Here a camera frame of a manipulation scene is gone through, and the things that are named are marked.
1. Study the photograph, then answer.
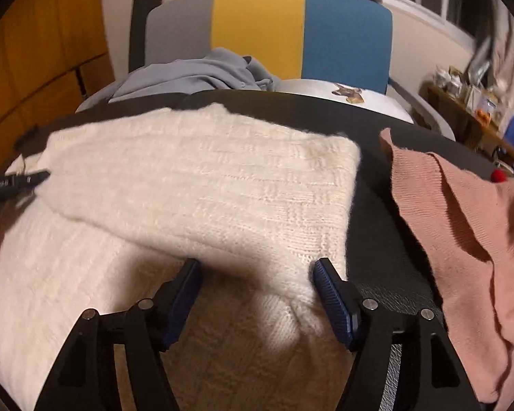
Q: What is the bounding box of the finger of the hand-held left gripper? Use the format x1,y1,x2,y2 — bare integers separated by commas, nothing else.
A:
0,170,51,206

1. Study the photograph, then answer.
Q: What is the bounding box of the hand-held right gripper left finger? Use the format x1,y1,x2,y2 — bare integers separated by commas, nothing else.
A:
34,258,203,411

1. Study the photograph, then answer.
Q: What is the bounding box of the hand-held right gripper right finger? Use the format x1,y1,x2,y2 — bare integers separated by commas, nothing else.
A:
314,258,482,411

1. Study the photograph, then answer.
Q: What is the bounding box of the cream knit sweater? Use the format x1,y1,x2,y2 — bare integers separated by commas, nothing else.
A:
0,103,361,411

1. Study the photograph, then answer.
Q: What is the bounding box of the pink sweater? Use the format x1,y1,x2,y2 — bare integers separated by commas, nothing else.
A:
379,127,514,411

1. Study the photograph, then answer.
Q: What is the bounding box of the orange wooden wardrobe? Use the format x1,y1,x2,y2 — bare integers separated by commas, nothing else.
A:
0,0,114,172

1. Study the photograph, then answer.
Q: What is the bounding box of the grey-blue garment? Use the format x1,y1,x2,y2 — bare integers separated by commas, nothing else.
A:
108,48,283,103

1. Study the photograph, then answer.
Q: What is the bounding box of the white deer print cushion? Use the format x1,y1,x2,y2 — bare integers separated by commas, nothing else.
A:
278,78,416,123

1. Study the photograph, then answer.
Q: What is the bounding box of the wooden side table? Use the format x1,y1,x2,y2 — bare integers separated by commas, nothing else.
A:
426,83,514,159

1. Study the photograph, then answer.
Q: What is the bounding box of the grey yellow blue armchair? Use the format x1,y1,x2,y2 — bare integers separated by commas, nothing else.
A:
75,0,457,142

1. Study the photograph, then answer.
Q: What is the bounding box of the silver plastic bag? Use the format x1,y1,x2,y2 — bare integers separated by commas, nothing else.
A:
467,38,495,82

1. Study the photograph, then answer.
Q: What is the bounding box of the beige patterned curtain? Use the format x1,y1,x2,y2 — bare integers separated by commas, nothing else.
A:
492,0,514,108

